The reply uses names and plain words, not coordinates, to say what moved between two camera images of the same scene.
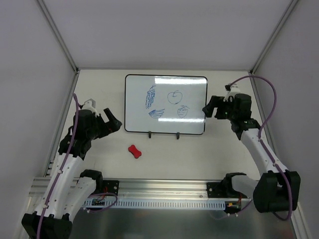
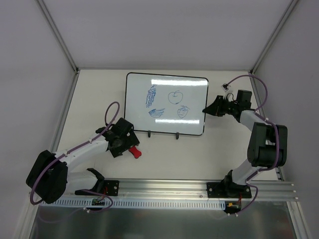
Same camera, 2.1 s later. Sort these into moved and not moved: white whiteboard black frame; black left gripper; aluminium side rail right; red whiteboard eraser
Moved: black left gripper
Not moved: white whiteboard black frame; aluminium side rail right; red whiteboard eraser
